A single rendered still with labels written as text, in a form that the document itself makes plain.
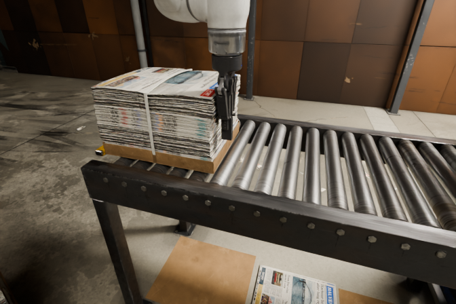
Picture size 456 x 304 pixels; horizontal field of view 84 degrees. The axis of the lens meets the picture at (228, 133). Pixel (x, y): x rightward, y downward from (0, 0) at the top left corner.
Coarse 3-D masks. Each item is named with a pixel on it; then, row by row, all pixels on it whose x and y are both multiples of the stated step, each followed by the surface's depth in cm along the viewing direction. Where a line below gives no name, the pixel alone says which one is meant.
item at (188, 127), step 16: (192, 80) 78; (208, 80) 77; (160, 96) 67; (176, 96) 65; (192, 96) 63; (208, 96) 63; (160, 112) 69; (176, 112) 68; (192, 112) 66; (208, 112) 64; (160, 128) 70; (176, 128) 69; (192, 128) 68; (208, 128) 66; (176, 144) 71; (192, 144) 69; (208, 144) 68; (224, 144) 80; (208, 160) 71
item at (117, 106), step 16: (112, 80) 77; (128, 80) 77; (144, 80) 77; (96, 96) 73; (112, 96) 71; (128, 96) 70; (96, 112) 76; (112, 112) 74; (128, 112) 72; (112, 128) 76; (128, 128) 74; (128, 144) 77; (144, 144) 75
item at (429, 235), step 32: (96, 160) 80; (96, 192) 79; (128, 192) 74; (160, 192) 70; (192, 192) 66; (224, 192) 66; (256, 192) 66; (224, 224) 68; (256, 224) 64; (288, 224) 61; (320, 224) 58; (352, 224) 56; (384, 224) 56; (416, 224) 56; (352, 256) 60; (384, 256) 57; (416, 256) 55; (448, 256) 52
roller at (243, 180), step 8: (264, 128) 100; (256, 136) 94; (264, 136) 95; (256, 144) 89; (264, 144) 93; (248, 152) 85; (256, 152) 85; (248, 160) 80; (256, 160) 82; (240, 168) 77; (248, 168) 76; (240, 176) 72; (248, 176) 73; (232, 184) 71; (240, 184) 69; (248, 184) 71
